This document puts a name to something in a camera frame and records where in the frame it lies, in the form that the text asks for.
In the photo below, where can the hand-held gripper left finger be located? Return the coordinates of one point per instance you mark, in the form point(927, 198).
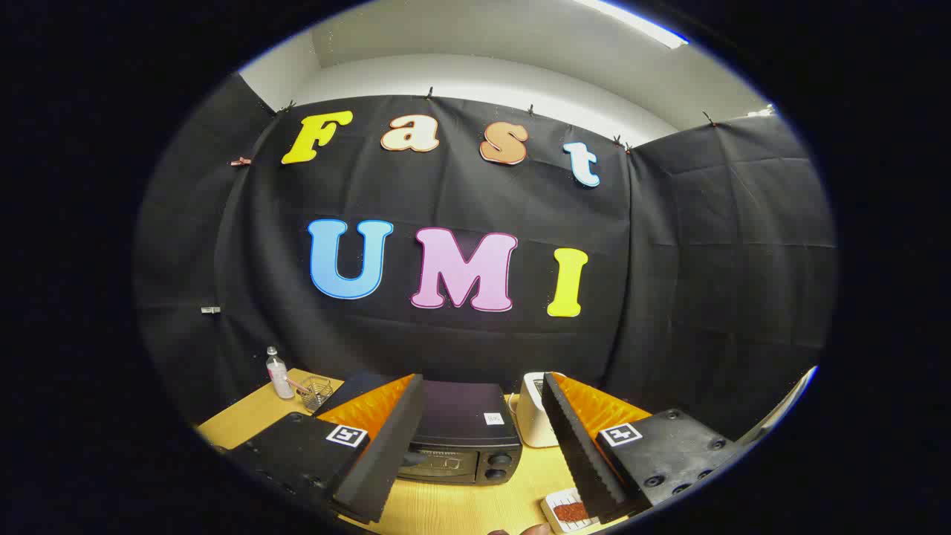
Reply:
point(386, 446)

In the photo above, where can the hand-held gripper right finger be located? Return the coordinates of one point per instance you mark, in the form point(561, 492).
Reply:
point(576, 446)

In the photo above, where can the brown meat slice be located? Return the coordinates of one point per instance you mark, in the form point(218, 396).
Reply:
point(570, 512)

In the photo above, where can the black toaster oven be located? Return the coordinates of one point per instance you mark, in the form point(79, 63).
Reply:
point(461, 423)

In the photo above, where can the white bread toaster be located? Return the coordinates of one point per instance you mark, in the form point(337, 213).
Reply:
point(531, 420)

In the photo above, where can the white rectangular dish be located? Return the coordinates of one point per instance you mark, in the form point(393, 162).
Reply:
point(553, 513)

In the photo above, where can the red striped stick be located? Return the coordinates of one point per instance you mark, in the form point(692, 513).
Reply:
point(297, 385)

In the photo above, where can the clear plastic bottle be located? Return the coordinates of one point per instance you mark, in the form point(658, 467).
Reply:
point(280, 379)

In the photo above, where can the black backdrop cloth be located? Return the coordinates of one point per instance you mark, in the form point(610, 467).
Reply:
point(669, 297)

